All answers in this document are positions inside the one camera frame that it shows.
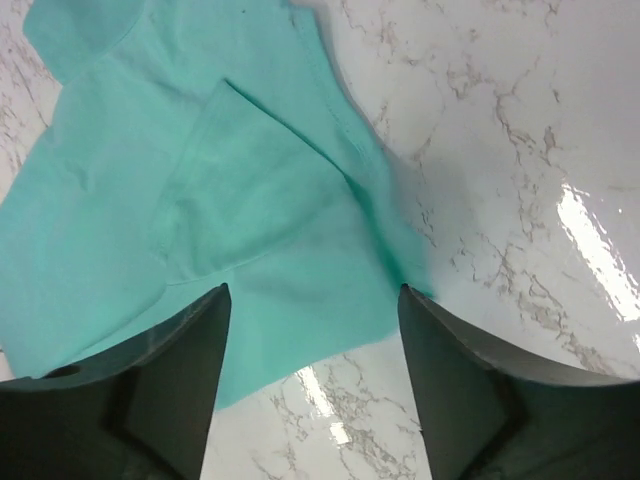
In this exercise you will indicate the teal t shirt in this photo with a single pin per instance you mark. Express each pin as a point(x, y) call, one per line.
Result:
point(196, 144)

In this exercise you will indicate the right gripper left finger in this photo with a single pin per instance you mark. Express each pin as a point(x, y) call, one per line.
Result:
point(139, 410)

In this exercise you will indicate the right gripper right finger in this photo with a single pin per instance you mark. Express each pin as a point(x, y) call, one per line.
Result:
point(489, 409)

